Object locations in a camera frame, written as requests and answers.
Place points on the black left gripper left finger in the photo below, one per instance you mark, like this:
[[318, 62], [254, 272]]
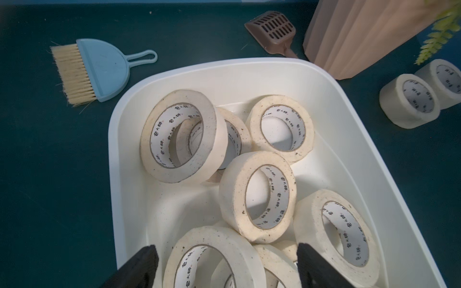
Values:
[[138, 272]]

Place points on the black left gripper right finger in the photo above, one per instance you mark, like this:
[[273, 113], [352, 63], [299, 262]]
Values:
[[316, 272]]

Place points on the cream masking tape roll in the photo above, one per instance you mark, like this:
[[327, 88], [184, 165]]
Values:
[[445, 79], [244, 261], [289, 248], [359, 261], [163, 120], [296, 118], [409, 102], [239, 142], [233, 189], [281, 272]]

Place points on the white plastic storage box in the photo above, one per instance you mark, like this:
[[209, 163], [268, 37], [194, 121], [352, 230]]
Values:
[[344, 160]]

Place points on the blue dustpan with brush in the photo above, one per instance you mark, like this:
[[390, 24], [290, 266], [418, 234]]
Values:
[[95, 70]]

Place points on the beige ribbed flower pot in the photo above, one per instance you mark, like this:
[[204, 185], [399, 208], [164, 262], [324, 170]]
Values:
[[346, 37]]

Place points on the brown slotted litter scoop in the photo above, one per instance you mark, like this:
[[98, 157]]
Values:
[[274, 32]]

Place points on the white and green artificial flowers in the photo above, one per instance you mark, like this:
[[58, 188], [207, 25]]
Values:
[[446, 24]]

